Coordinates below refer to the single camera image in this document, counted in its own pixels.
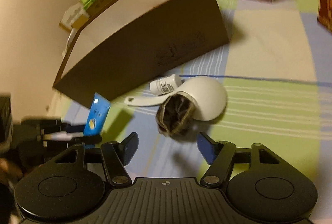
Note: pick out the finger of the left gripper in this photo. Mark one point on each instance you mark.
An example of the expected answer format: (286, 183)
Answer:
(72, 139)
(62, 126)

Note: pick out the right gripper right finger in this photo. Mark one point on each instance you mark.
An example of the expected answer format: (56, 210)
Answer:
(219, 156)

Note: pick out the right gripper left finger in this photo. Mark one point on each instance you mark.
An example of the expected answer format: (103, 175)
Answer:
(116, 156)

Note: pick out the blue cream tube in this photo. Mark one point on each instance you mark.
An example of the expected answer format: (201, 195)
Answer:
(97, 116)

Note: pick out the white rice scoop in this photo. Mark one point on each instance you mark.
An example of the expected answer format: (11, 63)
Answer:
(208, 95)

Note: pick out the dark rolled sock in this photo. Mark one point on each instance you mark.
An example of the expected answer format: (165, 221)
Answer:
(175, 115)

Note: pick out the small white bottle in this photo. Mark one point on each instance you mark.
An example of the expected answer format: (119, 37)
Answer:
(165, 85)

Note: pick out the white wooden chair back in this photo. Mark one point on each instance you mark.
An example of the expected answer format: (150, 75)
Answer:
(74, 18)

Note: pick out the cardboard carton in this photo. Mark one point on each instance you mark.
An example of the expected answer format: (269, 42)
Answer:
(96, 7)

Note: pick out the brown cardboard storage box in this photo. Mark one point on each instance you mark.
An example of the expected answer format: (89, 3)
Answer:
(129, 42)

